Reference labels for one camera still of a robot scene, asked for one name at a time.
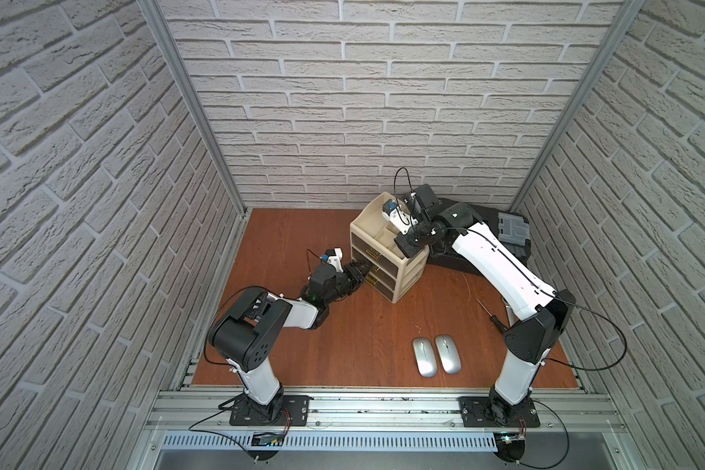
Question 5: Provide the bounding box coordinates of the clear top drawer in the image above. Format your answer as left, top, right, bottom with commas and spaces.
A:
352, 247, 399, 278

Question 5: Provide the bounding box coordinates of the clear drawer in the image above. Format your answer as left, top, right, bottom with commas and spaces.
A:
352, 247, 399, 278
370, 266, 396, 291
366, 276, 395, 303

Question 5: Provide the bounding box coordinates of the beige drawer organizer cabinet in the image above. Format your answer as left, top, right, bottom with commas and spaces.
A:
350, 192, 429, 304

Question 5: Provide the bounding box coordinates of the silver computer mouse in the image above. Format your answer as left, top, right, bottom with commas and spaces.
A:
435, 335, 462, 375
412, 338, 438, 378

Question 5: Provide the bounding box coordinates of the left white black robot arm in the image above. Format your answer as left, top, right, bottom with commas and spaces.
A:
207, 262, 371, 423

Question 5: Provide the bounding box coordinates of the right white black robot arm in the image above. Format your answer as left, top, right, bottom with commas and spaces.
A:
382, 200, 575, 422

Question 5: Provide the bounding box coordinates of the clear bottom drawer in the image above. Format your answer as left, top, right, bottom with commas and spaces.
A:
366, 276, 395, 303

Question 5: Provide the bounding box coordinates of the black plastic toolbox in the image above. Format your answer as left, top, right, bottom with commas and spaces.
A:
428, 204, 532, 276

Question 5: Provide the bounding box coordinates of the black yellow screwdriver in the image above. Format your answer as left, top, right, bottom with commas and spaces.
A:
476, 299, 507, 334

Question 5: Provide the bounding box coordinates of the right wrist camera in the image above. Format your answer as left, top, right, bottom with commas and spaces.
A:
382, 199, 412, 233

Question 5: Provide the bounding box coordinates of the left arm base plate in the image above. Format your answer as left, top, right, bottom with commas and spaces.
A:
229, 394, 311, 427

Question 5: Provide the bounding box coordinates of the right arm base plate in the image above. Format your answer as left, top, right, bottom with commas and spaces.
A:
457, 396, 541, 428

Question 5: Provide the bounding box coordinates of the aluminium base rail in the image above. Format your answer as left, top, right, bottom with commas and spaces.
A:
144, 386, 629, 433

